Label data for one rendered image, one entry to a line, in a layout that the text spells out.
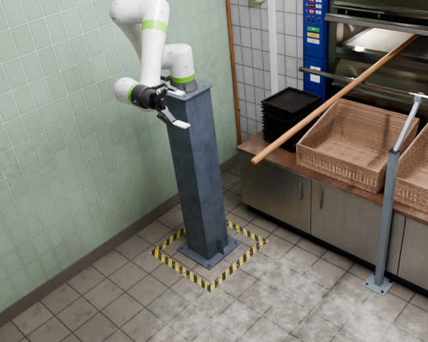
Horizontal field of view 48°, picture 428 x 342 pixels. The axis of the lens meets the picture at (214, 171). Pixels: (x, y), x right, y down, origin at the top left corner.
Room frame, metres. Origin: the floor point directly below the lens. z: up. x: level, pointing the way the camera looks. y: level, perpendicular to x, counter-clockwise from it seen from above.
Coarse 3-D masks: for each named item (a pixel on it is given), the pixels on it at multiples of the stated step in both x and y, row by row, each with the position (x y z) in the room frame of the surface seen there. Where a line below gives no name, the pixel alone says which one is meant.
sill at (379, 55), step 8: (336, 48) 2.91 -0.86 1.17; (344, 48) 2.87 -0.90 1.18; (352, 48) 2.85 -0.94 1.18; (360, 48) 2.83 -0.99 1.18; (360, 56) 2.79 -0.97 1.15; (368, 56) 2.75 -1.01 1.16; (376, 56) 2.71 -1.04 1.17; (384, 56) 2.68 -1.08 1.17; (400, 56) 2.63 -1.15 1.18; (408, 56) 2.62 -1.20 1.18; (400, 64) 2.60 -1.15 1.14; (408, 64) 2.56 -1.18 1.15; (416, 64) 2.53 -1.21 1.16; (424, 64) 2.50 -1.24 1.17
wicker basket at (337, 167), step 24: (336, 120) 2.82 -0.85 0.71; (360, 120) 2.70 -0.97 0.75; (384, 120) 2.60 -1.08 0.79; (312, 144) 2.65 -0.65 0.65; (336, 144) 2.71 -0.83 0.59; (360, 144) 2.65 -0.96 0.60; (384, 144) 2.55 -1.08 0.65; (408, 144) 2.39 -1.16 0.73; (312, 168) 2.46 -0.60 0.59; (336, 168) 2.44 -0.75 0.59; (360, 168) 2.22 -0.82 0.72; (384, 168) 2.19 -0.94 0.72
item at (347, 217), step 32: (288, 160) 2.60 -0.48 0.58; (384, 160) 2.47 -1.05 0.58; (256, 192) 2.74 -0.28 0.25; (288, 192) 2.54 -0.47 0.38; (320, 192) 2.34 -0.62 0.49; (352, 192) 2.20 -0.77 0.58; (384, 192) 2.16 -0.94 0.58; (288, 224) 2.60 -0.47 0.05; (320, 224) 2.36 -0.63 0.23; (352, 224) 2.19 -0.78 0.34; (416, 224) 1.92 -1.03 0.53; (352, 256) 2.23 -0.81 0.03; (416, 256) 1.90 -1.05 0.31; (416, 288) 1.91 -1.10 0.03
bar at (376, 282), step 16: (352, 80) 2.42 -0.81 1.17; (416, 96) 2.14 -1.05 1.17; (400, 144) 2.03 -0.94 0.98; (384, 208) 2.00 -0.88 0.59; (384, 224) 1.99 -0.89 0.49; (384, 240) 1.98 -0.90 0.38; (384, 256) 1.98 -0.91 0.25; (384, 272) 2.00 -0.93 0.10; (368, 288) 1.98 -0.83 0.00; (384, 288) 1.96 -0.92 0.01
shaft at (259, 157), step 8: (408, 40) 2.79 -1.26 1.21; (400, 48) 2.70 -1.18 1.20; (392, 56) 2.62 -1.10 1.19; (376, 64) 2.50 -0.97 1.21; (368, 72) 2.42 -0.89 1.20; (360, 80) 2.35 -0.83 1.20; (344, 88) 2.25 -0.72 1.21; (352, 88) 2.29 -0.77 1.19; (336, 96) 2.18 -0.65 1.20; (328, 104) 2.12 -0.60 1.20; (320, 112) 2.06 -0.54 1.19; (304, 120) 1.98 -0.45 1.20; (296, 128) 1.92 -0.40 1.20; (288, 136) 1.87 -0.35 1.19; (272, 144) 1.81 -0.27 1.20; (280, 144) 1.82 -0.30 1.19; (264, 152) 1.75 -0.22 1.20; (256, 160) 1.71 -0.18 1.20
